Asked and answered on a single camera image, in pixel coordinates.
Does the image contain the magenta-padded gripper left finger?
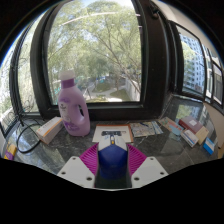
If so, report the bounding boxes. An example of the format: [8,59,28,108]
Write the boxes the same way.
[56,142,100,189]

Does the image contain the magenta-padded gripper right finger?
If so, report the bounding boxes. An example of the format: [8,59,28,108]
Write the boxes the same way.
[126,143,170,189]

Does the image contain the blue and white computer mouse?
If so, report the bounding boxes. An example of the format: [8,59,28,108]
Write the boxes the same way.
[96,134,129,181]

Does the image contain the pale printed leaflet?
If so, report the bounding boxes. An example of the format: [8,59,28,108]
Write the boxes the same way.
[129,120,164,138]

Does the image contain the brown-bordered white card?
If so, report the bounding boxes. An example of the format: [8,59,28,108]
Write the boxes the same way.
[92,124,134,144]

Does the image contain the white and orange carton box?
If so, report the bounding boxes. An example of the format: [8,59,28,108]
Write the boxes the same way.
[35,116,64,145]

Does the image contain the colourful thin booklet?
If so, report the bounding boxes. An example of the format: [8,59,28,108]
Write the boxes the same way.
[158,116,184,136]

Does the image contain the small white and blue box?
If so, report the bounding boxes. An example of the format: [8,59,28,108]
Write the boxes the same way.
[180,129,200,148]

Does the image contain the purple detergent bottle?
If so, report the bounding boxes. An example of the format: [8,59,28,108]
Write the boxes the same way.
[57,69,92,137]

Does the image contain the black cable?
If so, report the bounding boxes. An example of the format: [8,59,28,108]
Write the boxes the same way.
[15,121,43,154]

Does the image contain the black window frame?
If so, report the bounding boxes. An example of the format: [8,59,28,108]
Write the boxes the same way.
[0,0,224,134]

